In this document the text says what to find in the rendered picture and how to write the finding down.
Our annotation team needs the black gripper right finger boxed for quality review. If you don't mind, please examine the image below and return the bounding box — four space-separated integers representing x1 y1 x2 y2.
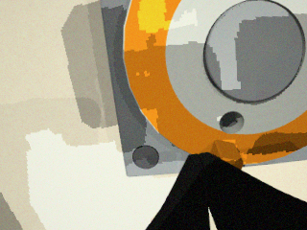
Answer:
199 152 307 230

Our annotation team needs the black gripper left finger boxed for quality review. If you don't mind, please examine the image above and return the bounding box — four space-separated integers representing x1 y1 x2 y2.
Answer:
146 154 211 230

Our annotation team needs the orange and grey round plate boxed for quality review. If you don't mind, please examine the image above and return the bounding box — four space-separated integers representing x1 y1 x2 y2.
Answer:
123 0 307 169

